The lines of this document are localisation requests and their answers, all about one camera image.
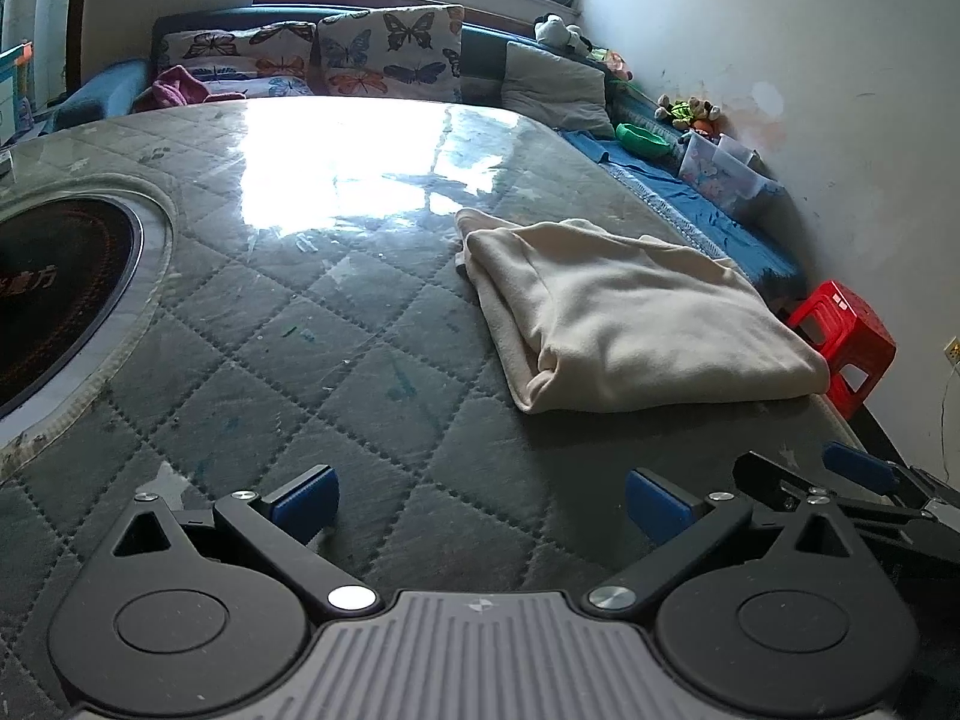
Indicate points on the blue cardboard box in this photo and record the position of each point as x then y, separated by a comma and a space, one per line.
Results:
11, 97

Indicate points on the magenta cloth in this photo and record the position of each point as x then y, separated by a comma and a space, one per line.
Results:
176, 86

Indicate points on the butterfly print cushion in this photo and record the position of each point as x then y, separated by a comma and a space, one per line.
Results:
390, 52
240, 52

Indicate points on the panda plush toy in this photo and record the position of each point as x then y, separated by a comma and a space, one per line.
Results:
559, 34

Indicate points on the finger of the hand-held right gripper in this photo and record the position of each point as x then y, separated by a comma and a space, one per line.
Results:
772, 474
859, 463

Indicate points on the wall socket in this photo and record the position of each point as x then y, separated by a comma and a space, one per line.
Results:
952, 351

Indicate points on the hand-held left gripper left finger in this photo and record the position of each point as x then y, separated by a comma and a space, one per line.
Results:
304, 502

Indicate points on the blue cushion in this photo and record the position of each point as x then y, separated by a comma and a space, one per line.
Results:
105, 90

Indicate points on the black round induction cooktop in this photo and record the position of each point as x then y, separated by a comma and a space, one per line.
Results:
52, 300

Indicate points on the blue quilted sofa cover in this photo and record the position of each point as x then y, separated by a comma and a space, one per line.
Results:
675, 195

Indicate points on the dark blue sofa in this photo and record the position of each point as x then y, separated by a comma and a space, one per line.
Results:
480, 60

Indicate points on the cream cloth garment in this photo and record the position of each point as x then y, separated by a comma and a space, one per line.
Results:
637, 315

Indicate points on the green bowl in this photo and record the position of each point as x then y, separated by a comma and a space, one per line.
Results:
641, 141

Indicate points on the colourful plush toy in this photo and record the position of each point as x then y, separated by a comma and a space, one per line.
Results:
613, 64

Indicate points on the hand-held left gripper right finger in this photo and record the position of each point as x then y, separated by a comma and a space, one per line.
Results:
660, 506

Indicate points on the clear plastic storage bin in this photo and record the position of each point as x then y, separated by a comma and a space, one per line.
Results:
720, 172

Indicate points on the red plastic stool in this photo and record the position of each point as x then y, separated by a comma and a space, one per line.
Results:
840, 315

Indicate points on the grey pillow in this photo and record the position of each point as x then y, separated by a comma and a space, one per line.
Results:
555, 86

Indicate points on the grey quilted table cover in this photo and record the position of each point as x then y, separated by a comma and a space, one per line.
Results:
300, 360

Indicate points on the stuffed toy animal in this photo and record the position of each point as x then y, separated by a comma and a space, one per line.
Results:
686, 114

